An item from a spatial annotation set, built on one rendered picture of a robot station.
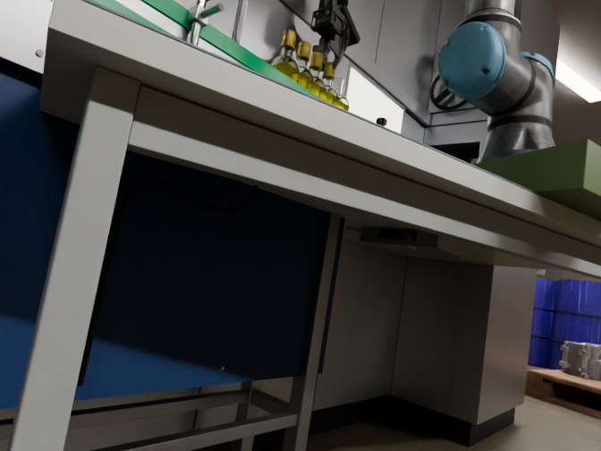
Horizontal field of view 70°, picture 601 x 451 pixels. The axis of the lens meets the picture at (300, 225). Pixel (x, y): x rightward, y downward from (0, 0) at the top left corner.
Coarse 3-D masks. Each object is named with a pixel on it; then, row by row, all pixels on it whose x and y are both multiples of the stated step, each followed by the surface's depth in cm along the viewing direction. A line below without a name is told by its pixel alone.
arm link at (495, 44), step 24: (480, 0) 78; (504, 0) 77; (480, 24) 73; (504, 24) 74; (456, 48) 77; (480, 48) 73; (504, 48) 72; (456, 72) 76; (480, 72) 73; (504, 72) 74; (528, 72) 77; (480, 96) 77; (504, 96) 78
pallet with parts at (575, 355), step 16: (576, 352) 303; (592, 352) 301; (576, 368) 302; (592, 368) 298; (528, 384) 293; (544, 384) 285; (560, 384) 313; (576, 384) 270; (592, 384) 274; (560, 400) 279; (592, 400) 297
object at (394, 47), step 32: (192, 0) 106; (224, 0) 113; (288, 0) 128; (352, 0) 156; (384, 0) 172; (416, 0) 191; (224, 32) 114; (384, 32) 173; (416, 32) 193; (384, 64) 174; (416, 64) 194; (416, 96) 195; (416, 128) 197
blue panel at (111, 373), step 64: (0, 64) 53; (0, 128) 53; (64, 128) 59; (0, 192) 54; (64, 192) 59; (192, 192) 75; (256, 192) 86; (0, 256) 54; (128, 256) 67; (192, 256) 75; (256, 256) 87; (0, 320) 54; (128, 320) 67; (192, 320) 76; (256, 320) 88; (0, 384) 55; (128, 384) 68; (192, 384) 77
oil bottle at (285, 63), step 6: (276, 60) 108; (282, 60) 106; (288, 60) 107; (294, 60) 109; (276, 66) 107; (282, 66) 106; (288, 66) 107; (294, 66) 108; (288, 72) 107; (294, 72) 108; (294, 78) 109
